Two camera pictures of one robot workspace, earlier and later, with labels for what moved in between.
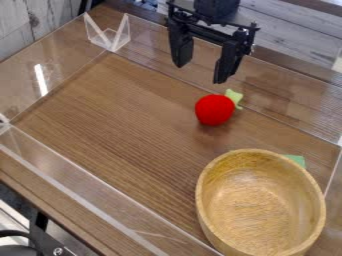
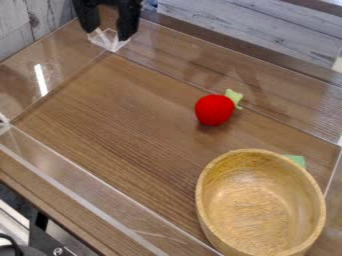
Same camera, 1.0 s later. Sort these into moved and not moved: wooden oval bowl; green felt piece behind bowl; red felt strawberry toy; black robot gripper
Moved: black robot gripper
Not moved: red felt strawberry toy; wooden oval bowl; green felt piece behind bowl
